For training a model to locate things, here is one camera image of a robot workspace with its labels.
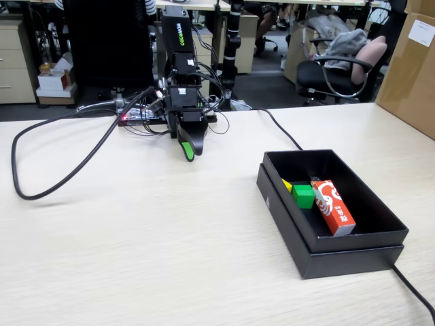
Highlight black gripper servo block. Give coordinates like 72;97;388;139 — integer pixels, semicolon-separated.
175;109;209;163

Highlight green wooden cube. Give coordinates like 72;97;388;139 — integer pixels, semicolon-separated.
291;184;316;209

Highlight red printed carton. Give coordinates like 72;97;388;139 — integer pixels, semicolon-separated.
310;179;357;237

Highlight tan cardboard box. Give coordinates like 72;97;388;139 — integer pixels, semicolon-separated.
283;22;329;86

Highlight flat white box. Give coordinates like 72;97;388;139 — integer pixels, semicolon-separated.
35;83;78;99

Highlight seated person in black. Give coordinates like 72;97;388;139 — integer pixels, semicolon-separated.
253;1;290;57

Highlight open white box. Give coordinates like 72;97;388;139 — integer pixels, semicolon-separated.
50;52;74;73

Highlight white cardboard box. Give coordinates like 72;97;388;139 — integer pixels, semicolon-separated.
37;69;74;91

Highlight black cardboard box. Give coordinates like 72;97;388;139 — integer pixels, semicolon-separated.
263;148;410;254

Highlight black open box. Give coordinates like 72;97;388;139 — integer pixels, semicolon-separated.
256;162;405;280

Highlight large labelled cardboard box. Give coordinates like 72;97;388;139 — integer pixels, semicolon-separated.
375;12;435;141

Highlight plain cardboard box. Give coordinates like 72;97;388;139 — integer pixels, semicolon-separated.
404;0;435;18

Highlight controller circuit board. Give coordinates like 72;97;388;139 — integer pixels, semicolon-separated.
117;108;169;127

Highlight black jointed pole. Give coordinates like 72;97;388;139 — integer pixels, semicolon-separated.
220;0;243;111

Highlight black swivel chair base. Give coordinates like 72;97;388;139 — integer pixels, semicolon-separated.
260;36;279;52

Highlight black mesh office chair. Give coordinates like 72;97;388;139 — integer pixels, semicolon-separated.
63;0;154;113

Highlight black armrest office chair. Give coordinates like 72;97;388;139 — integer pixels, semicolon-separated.
294;33;390;107

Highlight beige office desk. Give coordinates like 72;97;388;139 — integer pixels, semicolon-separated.
156;0;232;12

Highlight brown flat tray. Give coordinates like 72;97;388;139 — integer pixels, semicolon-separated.
37;96;76;105

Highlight clear plastic bag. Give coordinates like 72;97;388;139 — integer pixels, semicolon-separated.
298;13;353;37

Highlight grey garment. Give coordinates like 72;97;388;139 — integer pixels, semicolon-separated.
319;28;370;71

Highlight pink cushion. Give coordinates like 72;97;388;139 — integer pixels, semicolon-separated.
351;35;389;86

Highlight beige drawer cabinet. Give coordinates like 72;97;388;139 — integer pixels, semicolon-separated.
0;20;37;105

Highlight small wrist camera board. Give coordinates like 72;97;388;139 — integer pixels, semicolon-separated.
144;96;167;115

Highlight thin black servo wires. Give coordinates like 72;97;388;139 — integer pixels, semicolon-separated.
190;22;232;135

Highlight thick black camera cable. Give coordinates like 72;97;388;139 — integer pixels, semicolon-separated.
11;85;156;201

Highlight black power cable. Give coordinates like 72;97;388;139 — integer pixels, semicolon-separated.
249;107;435;316

